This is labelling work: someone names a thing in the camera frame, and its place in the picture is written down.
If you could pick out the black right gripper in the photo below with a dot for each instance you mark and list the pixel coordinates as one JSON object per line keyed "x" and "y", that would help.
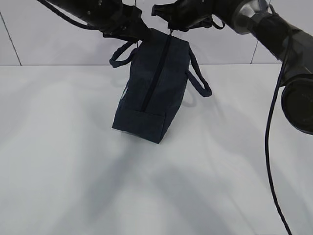
{"x": 184, "y": 15}

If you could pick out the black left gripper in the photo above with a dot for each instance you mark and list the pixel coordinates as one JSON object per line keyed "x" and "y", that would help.
{"x": 122, "y": 21}

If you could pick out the dark navy fabric lunch bag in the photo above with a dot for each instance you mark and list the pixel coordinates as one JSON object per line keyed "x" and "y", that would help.
{"x": 159, "y": 72}

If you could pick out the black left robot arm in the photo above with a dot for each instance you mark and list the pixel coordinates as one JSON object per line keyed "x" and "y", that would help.
{"x": 81, "y": 13}

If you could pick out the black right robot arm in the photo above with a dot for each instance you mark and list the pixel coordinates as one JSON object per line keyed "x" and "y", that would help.
{"x": 289, "y": 44}

